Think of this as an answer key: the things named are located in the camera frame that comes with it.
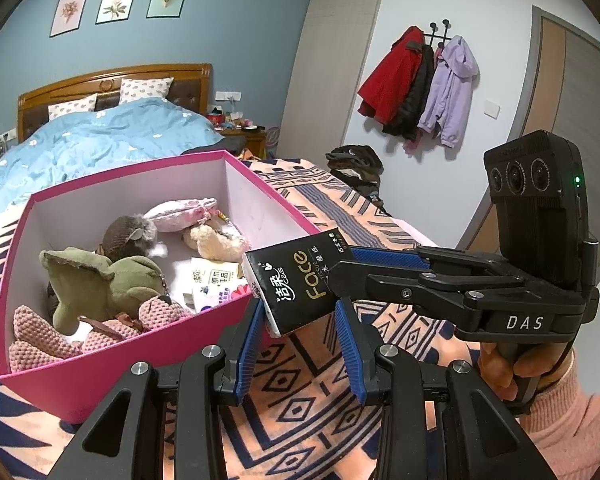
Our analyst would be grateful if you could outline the cream knitted plush toy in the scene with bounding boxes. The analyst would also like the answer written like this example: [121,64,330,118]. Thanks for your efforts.
[182,222,253,262]

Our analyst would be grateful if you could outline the purple jacket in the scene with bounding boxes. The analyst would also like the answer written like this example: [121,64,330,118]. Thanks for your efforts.
[417,35,481,148]

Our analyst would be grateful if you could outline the black jacket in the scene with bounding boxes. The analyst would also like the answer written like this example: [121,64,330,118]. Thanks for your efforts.
[382,44,436,142]

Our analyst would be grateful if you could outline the white dotted pillow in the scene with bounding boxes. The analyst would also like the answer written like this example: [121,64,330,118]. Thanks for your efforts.
[118,77,175,106]
[47,92,98,121]

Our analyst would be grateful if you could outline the framed white flower picture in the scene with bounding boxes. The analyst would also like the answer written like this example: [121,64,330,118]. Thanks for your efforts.
[95,0,140,25]

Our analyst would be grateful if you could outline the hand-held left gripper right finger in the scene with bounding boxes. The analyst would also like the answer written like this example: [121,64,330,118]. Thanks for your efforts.
[334,297,541,480]

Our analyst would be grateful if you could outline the pile of dark clothes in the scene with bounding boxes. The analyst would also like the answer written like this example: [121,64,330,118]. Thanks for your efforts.
[326,144,385,211]

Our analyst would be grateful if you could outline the red jacket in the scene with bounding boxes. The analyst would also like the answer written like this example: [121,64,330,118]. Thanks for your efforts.
[357,26,425,125]

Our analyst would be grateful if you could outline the pink embroidered tassel pouch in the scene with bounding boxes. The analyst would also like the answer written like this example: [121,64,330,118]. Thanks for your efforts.
[144,197,231,233]

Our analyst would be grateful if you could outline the grey wooden door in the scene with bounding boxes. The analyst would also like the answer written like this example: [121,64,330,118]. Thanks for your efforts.
[455,5,600,271]

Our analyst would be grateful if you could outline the framed pink flower picture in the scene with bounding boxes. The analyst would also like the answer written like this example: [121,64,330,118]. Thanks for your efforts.
[49,0,90,38]

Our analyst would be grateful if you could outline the black tissue pack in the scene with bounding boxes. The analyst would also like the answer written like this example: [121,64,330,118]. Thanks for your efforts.
[242,232,353,338]

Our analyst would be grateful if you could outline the grey plush toy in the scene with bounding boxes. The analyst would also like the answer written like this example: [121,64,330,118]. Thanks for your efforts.
[97,212,168,261]

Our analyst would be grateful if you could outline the wooden nightstand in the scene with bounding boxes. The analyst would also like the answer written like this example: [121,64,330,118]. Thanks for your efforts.
[225,127,267,158]

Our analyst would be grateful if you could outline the pink knitted plush toy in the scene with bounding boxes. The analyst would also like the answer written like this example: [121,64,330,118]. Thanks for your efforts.
[7,295,193,373]

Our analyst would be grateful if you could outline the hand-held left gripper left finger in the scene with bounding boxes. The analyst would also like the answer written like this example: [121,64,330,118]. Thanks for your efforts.
[47,300,268,480]

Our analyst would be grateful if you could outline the person's right hand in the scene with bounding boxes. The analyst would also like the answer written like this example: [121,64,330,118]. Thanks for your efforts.
[476,341,576,402]

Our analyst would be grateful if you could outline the yellow tissue pack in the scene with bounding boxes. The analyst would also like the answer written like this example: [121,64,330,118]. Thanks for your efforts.
[180,256,243,301]

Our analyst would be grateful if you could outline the green plush toy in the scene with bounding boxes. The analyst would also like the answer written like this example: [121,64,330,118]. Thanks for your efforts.
[39,246,173,336]

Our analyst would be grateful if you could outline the blue floral duvet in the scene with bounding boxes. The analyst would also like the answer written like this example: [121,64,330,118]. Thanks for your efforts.
[0,97,226,228]

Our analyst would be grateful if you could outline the wooden bed headboard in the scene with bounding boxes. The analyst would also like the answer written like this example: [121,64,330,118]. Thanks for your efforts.
[17,63,213,141]

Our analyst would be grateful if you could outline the floral tissue pack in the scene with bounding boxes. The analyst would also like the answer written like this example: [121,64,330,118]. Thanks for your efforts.
[187,280,253,316]

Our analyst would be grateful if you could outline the black wall coat rack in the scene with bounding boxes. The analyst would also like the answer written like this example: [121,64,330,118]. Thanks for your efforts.
[427,19,453,51]

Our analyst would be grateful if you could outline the pink cardboard box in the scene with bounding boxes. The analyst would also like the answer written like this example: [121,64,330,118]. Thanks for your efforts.
[0,150,323,426]

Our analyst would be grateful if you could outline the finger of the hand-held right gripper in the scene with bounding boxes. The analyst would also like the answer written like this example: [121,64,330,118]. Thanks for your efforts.
[326,259,491,328]
[350,245,526,287]

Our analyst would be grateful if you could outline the orange patterned blanket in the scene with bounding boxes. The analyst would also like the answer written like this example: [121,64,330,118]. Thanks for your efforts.
[0,157,481,480]

